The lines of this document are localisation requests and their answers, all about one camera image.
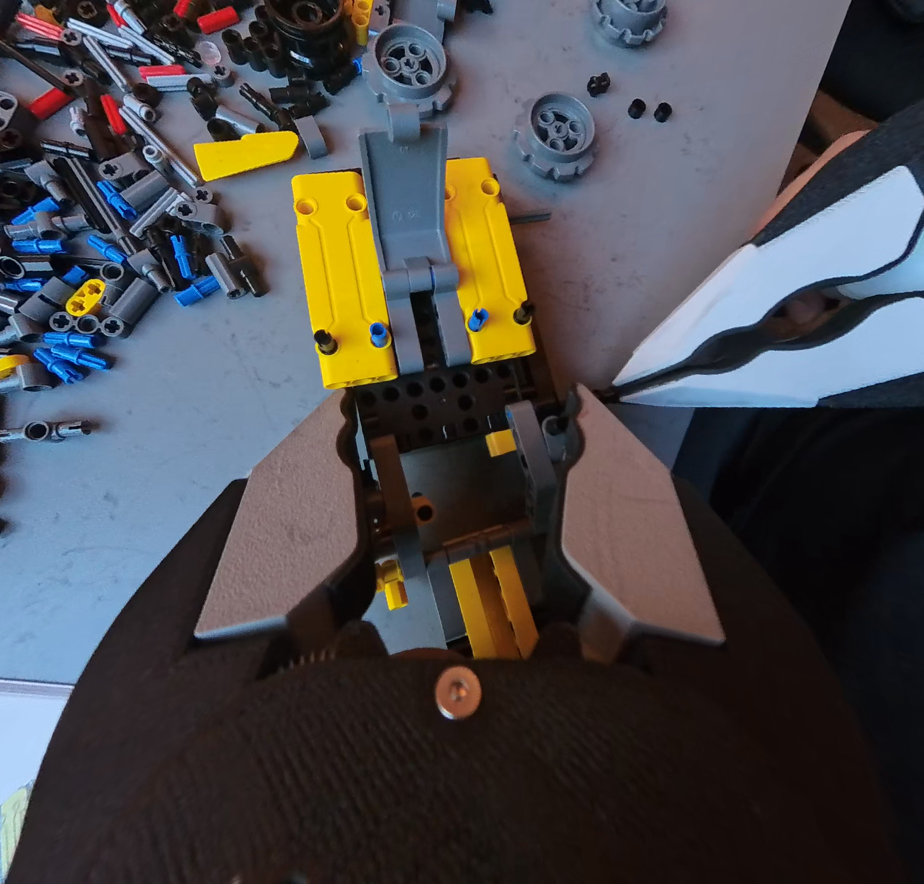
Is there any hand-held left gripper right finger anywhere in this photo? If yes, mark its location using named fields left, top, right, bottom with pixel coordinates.
left=547, top=384, right=727, bottom=667

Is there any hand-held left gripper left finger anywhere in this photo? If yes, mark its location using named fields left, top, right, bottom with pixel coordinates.
left=192, top=392, right=380, bottom=643

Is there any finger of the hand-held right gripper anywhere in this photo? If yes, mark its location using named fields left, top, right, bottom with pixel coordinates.
left=615, top=298, right=924, bottom=412
left=612, top=101, right=924, bottom=394

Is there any yellow grey brick vehicle model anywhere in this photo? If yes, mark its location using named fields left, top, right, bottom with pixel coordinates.
left=291, top=101, right=555, bottom=661

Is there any grey desk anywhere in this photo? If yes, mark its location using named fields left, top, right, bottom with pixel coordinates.
left=0, top=0, right=867, bottom=683

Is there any grey toothed wheel hub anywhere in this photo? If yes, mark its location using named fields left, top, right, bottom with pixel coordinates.
left=363, top=24, right=457, bottom=118
left=590, top=0, right=668, bottom=49
left=514, top=92, right=596, bottom=181

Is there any white printed paper sheet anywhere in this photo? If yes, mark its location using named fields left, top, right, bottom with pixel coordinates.
left=0, top=678, right=80, bottom=884

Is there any yellow curved panel piece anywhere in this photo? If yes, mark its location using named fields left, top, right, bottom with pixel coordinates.
left=193, top=131, right=299, bottom=182

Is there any pile of small brick parts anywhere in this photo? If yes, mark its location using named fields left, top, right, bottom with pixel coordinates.
left=0, top=0, right=362, bottom=538

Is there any black rubber toy tire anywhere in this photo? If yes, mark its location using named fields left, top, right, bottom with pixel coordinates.
left=261, top=0, right=362, bottom=69

